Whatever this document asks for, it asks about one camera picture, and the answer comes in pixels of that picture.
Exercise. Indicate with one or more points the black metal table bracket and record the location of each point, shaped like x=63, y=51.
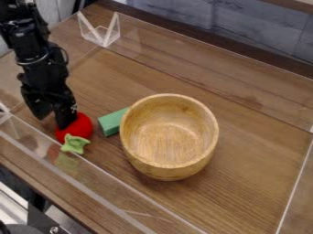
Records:
x=39, y=220

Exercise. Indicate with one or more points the red plush fruit green stem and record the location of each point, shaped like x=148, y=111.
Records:
x=75, y=136

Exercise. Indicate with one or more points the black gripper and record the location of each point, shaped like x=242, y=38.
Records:
x=44, y=89

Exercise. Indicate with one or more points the green rectangular block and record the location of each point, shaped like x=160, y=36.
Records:
x=110, y=122

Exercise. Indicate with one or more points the clear acrylic corner bracket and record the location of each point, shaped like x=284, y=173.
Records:
x=102, y=36

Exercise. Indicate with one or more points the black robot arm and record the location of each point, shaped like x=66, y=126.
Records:
x=25, y=33

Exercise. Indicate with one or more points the clear acrylic front wall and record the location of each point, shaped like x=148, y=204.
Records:
x=86, y=192

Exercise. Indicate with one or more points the wooden bowl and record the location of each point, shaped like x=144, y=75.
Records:
x=169, y=136

